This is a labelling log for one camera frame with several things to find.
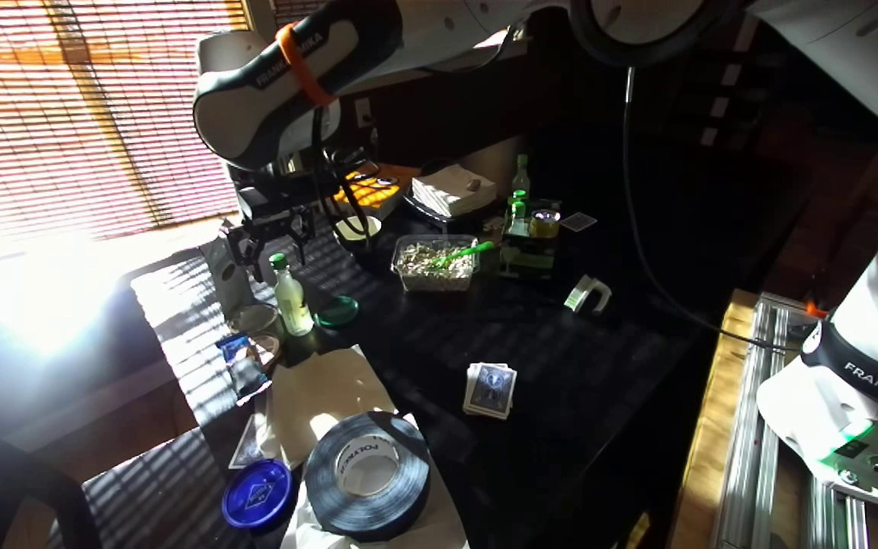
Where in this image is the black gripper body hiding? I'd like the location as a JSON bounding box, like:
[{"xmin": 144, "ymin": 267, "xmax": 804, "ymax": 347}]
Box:
[{"xmin": 223, "ymin": 148, "xmax": 375, "ymax": 245}]

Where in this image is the glass bottle with green cap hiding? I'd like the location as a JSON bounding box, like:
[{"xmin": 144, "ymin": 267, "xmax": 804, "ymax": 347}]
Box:
[{"xmin": 265, "ymin": 249, "xmax": 316, "ymax": 341}]

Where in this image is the grey spray bottle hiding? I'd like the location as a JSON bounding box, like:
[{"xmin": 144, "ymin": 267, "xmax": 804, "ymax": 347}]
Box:
[{"xmin": 205, "ymin": 238, "xmax": 256, "ymax": 315}]

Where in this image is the small bottle with green cap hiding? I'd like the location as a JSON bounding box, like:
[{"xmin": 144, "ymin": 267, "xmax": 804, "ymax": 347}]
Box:
[{"xmin": 505, "ymin": 187, "xmax": 534, "ymax": 238}]

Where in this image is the clear plastic bottle green cap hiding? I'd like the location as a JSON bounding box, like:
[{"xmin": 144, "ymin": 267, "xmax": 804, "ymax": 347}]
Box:
[{"xmin": 509, "ymin": 148, "xmax": 534, "ymax": 202}]

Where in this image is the yellow snack bag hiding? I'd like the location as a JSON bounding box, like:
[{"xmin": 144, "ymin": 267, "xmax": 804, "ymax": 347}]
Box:
[{"xmin": 329, "ymin": 166, "xmax": 405, "ymax": 218}]

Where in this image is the green round lid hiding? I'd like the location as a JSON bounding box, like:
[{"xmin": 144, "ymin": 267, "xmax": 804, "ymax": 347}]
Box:
[{"xmin": 313, "ymin": 293, "xmax": 364, "ymax": 332}]

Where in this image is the blue snack packet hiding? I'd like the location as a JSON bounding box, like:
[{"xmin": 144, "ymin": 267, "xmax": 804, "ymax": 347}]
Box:
[{"xmin": 212, "ymin": 329, "xmax": 275, "ymax": 406}]

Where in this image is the clear container of seeds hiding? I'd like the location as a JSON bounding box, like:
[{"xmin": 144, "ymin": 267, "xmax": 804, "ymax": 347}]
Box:
[{"xmin": 387, "ymin": 231, "xmax": 484, "ymax": 295}]

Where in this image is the green plastic spoon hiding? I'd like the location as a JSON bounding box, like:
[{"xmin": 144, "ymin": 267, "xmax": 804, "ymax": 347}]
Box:
[{"xmin": 429, "ymin": 238, "xmax": 497, "ymax": 270}]

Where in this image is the brown paper sheet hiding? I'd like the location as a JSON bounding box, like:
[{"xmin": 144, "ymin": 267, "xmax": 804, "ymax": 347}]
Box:
[{"xmin": 265, "ymin": 343, "xmax": 400, "ymax": 469}]

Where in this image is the clear plastic wrapper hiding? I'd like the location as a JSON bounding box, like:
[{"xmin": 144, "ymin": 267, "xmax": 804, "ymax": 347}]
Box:
[{"xmin": 225, "ymin": 408, "xmax": 288, "ymax": 476}]

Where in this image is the deck of playing cards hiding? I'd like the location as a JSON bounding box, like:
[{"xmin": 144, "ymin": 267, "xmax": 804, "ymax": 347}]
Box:
[{"xmin": 459, "ymin": 359, "xmax": 522, "ymax": 423}]

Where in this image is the gold drink can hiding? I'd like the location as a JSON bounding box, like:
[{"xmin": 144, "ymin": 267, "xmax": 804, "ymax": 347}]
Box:
[{"xmin": 530, "ymin": 198, "xmax": 565, "ymax": 245}]

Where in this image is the grey tape roll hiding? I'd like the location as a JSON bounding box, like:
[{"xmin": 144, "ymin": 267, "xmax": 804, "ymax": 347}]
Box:
[{"xmin": 297, "ymin": 408, "xmax": 437, "ymax": 543}]

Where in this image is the blue round lid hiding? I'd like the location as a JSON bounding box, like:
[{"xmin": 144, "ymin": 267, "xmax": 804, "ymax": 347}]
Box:
[{"xmin": 220, "ymin": 457, "xmax": 294, "ymax": 533}]

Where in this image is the black chair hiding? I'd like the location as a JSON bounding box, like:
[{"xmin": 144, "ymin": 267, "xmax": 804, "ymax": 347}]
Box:
[{"xmin": 0, "ymin": 429, "xmax": 105, "ymax": 549}]

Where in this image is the orange strap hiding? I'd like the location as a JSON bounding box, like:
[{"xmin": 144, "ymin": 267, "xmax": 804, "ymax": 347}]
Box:
[{"xmin": 275, "ymin": 20, "xmax": 338, "ymax": 109}]

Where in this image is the black cable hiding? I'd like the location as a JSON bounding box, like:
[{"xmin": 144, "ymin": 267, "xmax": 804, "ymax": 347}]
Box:
[{"xmin": 617, "ymin": 63, "xmax": 816, "ymax": 353}]

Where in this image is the aluminium rail frame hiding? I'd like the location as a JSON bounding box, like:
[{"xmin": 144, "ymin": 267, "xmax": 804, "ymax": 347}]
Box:
[{"xmin": 710, "ymin": 293, "xmax": 874, "ymax": 549}]

